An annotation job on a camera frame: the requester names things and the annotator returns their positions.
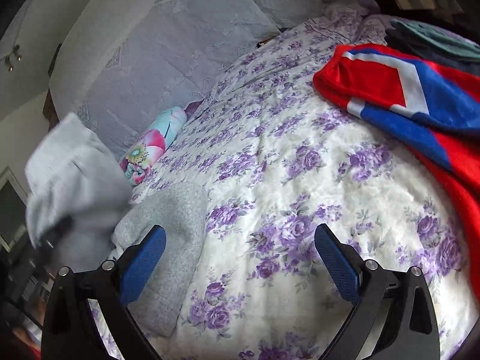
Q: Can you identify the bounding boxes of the grey fleece sweatpants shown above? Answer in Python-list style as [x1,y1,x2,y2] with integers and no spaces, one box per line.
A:
[25,114,208,337]

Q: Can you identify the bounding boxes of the folded floral teal pink blanket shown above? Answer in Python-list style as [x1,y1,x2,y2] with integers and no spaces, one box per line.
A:
[120,106,187,186]

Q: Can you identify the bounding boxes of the purple floral bed quilt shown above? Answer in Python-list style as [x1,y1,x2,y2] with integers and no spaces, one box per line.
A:
[132,4,479,359]

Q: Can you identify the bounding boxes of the dark green black garment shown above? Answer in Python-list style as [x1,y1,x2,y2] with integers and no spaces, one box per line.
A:
[385,19,479,77]

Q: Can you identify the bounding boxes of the red white blue garment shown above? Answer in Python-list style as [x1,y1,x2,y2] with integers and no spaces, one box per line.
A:
[312,44,479,293]

